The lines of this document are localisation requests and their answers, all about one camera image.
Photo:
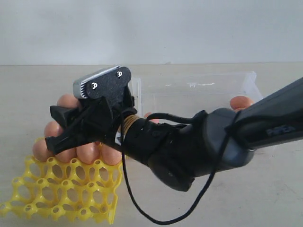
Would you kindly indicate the yellow plastic egg tray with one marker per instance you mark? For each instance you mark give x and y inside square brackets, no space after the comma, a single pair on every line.
[73,190]

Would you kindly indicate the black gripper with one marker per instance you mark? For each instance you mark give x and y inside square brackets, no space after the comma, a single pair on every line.
[103,111]

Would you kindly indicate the clear plastic bin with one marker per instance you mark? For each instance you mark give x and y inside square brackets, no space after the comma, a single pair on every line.
[186,94]

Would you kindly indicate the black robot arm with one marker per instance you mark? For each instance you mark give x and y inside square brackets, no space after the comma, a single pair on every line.
[176,149]

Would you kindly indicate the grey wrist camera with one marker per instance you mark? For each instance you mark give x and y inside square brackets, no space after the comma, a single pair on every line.
[108,82]

